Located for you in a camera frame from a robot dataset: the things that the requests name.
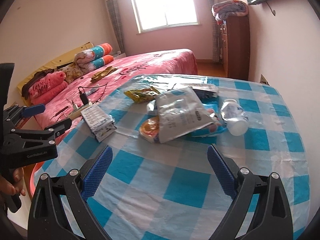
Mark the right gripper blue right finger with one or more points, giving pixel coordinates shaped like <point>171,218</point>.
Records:
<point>224,175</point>

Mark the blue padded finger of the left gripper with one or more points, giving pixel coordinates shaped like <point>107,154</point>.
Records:
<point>33,110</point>

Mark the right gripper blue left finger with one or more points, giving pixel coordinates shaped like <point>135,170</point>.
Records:
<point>93,171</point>

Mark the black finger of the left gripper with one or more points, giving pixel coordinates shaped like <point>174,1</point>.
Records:
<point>60,127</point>

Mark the grey white milk carton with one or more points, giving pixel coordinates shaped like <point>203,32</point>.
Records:
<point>101,124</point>

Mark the orange plastic trash bin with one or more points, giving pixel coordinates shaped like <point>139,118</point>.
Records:
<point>29,172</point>

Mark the left hand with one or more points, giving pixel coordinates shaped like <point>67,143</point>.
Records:
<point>17,187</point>

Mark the white power strip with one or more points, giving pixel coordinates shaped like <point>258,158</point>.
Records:
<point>77,113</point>

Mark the pink folded blanket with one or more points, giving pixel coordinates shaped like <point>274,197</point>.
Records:
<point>47,88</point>

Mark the pink bed with bedspread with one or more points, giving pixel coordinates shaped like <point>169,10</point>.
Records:
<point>178,61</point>

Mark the white plastic milk bottle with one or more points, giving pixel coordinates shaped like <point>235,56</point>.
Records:
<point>234,117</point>

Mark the olive cloth on bed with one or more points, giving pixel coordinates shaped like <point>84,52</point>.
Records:
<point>100,75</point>

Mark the blue checkered plastic tablecloth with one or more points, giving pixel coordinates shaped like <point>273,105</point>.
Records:
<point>169,191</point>

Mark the yellow headboard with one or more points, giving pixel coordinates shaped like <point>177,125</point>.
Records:
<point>58,61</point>

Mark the rolled colourful quilt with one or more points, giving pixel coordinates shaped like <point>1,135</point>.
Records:
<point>91,59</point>

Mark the orange snack packet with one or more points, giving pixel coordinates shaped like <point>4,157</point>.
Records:
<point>149,129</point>

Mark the blue snack wrapper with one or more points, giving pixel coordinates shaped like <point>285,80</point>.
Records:
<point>214,129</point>

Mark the grey silver foil bag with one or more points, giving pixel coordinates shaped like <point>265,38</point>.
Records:
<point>180,112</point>

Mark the yellow green snack wrapper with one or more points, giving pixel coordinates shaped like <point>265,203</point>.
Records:
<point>142,95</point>

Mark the dark blue foil wrapper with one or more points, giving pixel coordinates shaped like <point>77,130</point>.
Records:
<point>204,91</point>

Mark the grey checkered curtain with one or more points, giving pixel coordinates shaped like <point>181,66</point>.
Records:
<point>114,14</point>

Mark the brown wooden cabinet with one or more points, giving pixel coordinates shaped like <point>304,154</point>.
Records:
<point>235,47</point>

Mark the bright window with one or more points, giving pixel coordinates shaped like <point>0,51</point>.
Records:
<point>158,14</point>

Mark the folded blanket on cabinet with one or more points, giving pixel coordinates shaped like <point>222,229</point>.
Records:
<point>221,11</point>

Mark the black charger with cable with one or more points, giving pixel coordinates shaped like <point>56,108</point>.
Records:
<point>84,96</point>

